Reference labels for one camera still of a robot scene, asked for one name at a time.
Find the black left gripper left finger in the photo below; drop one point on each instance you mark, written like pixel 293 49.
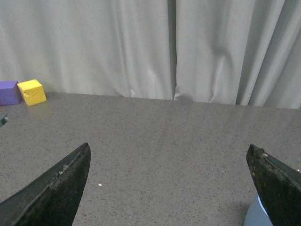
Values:
pixel 53 198

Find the yellow foam cube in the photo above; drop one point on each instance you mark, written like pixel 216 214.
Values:
pixel 32 92

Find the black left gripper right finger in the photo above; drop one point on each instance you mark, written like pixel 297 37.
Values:
pixel 278 187

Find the grey-blue cup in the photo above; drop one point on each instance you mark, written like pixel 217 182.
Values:
pixel 256 214

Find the dark green object at edge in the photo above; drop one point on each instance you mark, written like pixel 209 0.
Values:
pixel 3 119

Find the white curtain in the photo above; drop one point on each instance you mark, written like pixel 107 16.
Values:
pixel 244 52

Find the purple foam cube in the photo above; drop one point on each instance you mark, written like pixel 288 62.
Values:
pixel 9 93

